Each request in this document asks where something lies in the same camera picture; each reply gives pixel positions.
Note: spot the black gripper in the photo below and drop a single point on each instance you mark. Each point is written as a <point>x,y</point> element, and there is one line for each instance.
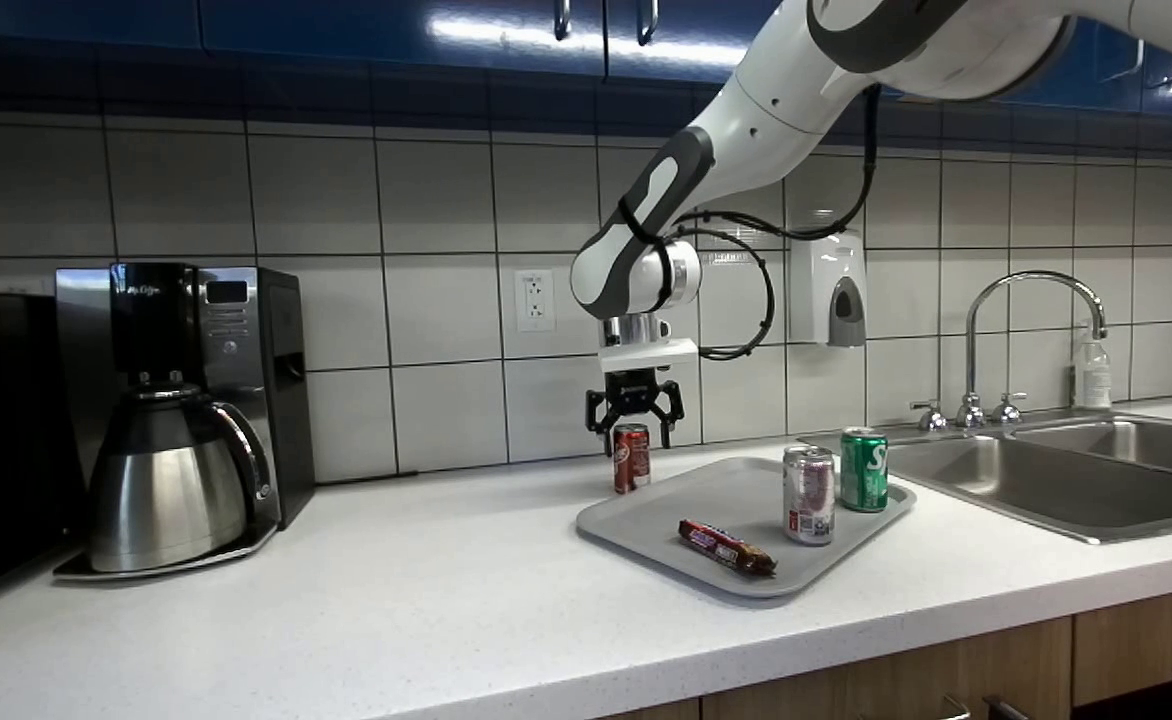
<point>635,394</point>

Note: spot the red soda can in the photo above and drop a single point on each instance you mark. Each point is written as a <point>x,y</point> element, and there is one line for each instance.
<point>629,458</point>

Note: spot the silver soda can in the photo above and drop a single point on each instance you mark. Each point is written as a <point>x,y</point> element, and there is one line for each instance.
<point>808,495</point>

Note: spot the green soda can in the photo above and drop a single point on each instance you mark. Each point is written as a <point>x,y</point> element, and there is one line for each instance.
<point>860,470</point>

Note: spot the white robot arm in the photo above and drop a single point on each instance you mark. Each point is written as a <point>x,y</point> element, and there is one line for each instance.
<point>798,78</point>

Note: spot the grey plastic tray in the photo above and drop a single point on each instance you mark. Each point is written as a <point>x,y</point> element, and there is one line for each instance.
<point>737,497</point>

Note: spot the Snickers candy bar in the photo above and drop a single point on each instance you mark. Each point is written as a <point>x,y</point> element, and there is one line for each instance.
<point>737,554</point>

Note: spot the stainless steel sink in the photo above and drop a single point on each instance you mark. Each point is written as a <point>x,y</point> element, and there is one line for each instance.
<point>1085,479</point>

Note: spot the clear soap bottle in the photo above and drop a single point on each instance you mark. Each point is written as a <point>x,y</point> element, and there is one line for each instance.
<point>1091,374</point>

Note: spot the wooden lower cabinets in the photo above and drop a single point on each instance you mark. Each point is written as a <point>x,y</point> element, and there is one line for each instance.
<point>1093,665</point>

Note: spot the black microwave oven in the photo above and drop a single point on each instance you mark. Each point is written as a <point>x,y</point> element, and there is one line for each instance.
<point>43,487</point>

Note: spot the blue upper cabinets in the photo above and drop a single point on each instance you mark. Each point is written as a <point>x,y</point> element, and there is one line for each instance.
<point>321,51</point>

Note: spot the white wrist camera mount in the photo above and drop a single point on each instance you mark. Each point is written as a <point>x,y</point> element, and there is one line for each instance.
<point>639,356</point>

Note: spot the white wall outlet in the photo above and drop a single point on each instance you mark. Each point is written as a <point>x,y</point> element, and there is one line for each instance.
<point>532,296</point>

